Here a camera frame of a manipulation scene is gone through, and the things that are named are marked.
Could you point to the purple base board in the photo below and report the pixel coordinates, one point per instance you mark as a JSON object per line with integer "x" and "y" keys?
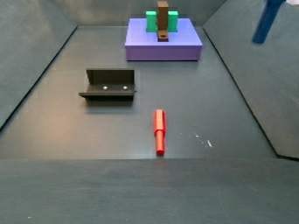
{"x": 144, "y": 47}

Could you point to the red peg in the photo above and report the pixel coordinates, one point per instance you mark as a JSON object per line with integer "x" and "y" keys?
{"x": 160, "y": 131}

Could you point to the green block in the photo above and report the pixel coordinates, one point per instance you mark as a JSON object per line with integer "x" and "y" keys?
{"x": 152, "y": 20}

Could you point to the brown upright block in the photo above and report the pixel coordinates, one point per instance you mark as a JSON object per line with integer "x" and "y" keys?
{"x": 162, "y": 20}

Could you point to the black U-shaped bracket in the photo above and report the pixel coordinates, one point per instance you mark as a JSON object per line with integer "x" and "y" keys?
{"x": 110, "y": 83}

